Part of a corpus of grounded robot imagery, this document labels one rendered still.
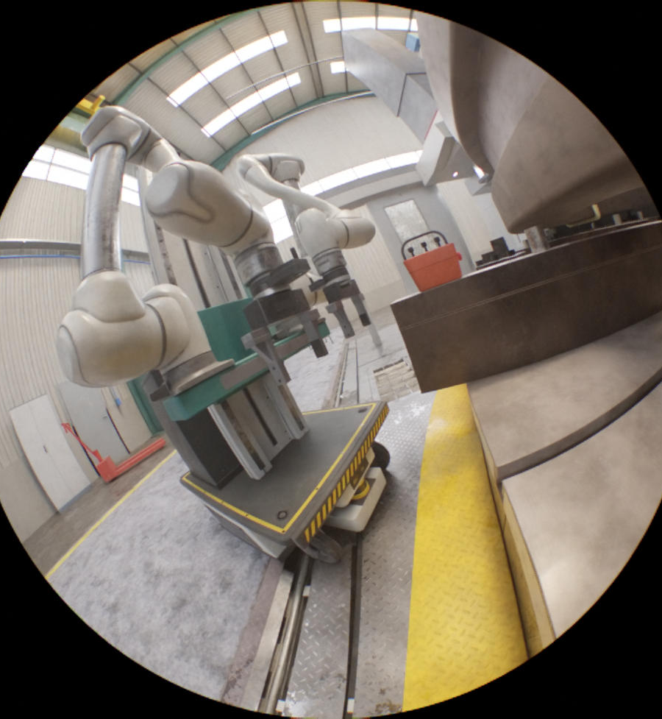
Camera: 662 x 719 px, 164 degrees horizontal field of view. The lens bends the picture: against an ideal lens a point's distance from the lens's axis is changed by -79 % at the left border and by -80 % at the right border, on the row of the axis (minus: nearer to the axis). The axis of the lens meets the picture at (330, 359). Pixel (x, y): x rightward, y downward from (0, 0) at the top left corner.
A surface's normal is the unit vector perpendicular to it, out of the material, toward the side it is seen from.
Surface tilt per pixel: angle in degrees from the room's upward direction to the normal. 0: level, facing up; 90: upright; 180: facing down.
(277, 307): 90
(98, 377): 151
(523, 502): 0
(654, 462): 0
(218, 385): 90
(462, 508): 0
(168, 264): 90
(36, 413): 90
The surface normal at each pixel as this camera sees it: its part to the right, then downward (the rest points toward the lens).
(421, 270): -0.33, 0.44
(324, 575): -0.40, -0.90
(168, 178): -0.02, 0.34
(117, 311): 0.93, -0.25
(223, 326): 0.78, -0.24
